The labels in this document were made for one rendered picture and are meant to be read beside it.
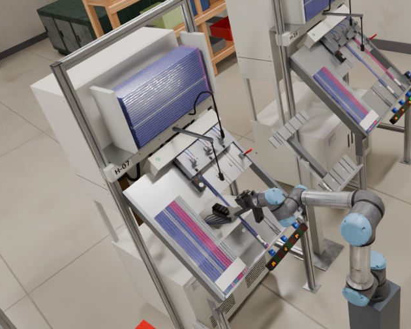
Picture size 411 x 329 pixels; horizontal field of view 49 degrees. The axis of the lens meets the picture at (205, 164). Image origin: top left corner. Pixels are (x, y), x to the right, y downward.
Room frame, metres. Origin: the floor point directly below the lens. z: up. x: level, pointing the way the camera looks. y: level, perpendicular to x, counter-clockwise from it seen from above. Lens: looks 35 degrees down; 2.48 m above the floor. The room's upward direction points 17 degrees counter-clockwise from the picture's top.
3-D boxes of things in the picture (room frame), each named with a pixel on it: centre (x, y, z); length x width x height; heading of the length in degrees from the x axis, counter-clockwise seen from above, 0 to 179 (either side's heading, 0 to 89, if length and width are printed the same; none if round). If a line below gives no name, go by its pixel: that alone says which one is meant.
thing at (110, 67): (2.36, 0.44, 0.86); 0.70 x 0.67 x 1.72; 128
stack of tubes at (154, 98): (2.03, 0.11, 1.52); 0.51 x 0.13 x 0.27; 128
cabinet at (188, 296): (2.09, 0.23, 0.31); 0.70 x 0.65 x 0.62; 128
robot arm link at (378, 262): (1.32, -0.60, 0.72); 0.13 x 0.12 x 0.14; 131
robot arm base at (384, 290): (1.32, -0.61, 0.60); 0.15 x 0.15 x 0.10
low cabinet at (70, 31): (7.72, 0.71, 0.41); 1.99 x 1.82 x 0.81; 31
